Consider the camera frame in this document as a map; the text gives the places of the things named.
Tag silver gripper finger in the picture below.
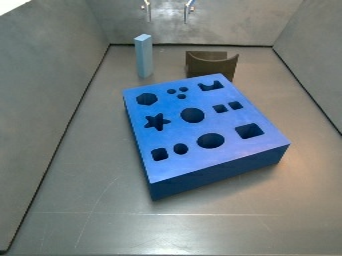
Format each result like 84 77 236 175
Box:
183 0 195 24
140 0 152 23

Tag light blue rectangular block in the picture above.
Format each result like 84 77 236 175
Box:
133 34 153 78

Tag blue shape-sorting board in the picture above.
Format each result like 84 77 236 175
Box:
123 74 290 200

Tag dark curved bracket stand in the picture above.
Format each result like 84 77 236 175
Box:
185 51 239 80

